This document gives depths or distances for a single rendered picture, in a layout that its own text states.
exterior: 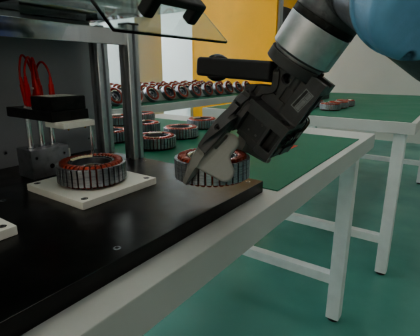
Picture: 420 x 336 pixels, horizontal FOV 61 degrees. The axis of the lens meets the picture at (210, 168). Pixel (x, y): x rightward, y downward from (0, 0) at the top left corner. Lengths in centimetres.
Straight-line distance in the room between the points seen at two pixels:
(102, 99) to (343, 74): 497
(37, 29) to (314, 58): 45
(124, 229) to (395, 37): 35
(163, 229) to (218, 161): 11
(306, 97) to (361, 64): 515
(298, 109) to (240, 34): 376
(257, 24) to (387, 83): 221
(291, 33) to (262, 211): 28
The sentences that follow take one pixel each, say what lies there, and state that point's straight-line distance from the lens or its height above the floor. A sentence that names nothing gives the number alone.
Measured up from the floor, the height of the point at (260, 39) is 127.
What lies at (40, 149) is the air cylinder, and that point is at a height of 82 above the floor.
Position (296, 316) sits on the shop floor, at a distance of 160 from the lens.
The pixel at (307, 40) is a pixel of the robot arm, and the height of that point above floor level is 99.
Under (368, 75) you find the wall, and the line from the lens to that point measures 555.
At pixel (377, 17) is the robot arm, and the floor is 100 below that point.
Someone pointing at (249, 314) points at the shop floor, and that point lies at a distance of 157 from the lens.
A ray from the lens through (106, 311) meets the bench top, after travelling 37.
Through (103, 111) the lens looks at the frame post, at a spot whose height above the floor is 87.
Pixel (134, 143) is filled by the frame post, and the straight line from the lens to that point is 80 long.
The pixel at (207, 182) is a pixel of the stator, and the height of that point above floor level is 82.
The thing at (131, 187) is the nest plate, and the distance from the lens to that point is 59.
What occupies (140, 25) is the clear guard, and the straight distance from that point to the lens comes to 48.
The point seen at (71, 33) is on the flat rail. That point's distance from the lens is 72.
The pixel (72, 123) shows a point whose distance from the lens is 62.
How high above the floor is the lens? 96
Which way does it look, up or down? 16 degrees down
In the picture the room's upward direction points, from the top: straight up
